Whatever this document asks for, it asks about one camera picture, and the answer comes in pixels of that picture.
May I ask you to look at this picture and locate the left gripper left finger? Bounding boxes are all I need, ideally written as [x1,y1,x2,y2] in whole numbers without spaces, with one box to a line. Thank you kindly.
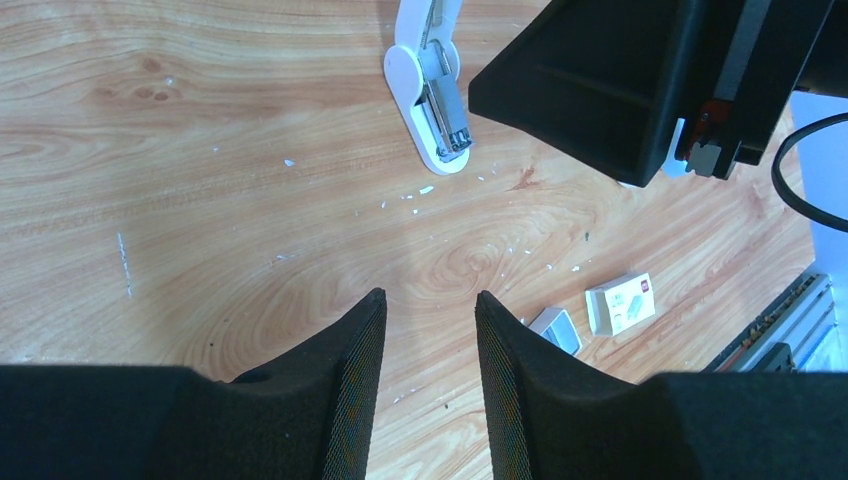
[1,288,387,479]

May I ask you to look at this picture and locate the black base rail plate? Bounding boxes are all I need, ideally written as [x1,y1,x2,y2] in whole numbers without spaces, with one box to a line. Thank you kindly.
[704,273,837,373]

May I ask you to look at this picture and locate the grey staple strips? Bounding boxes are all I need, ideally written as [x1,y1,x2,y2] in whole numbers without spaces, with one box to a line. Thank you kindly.
[529,307,582,356]

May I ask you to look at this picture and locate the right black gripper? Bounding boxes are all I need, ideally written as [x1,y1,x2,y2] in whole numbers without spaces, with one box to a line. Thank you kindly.
[468,0,847,187]

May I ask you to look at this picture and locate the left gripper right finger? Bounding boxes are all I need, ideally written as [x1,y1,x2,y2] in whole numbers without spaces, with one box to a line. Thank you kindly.
[475,291,847,479]

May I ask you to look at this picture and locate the white staple box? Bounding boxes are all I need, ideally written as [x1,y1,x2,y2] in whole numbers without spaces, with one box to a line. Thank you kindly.
[585,272,656,337]

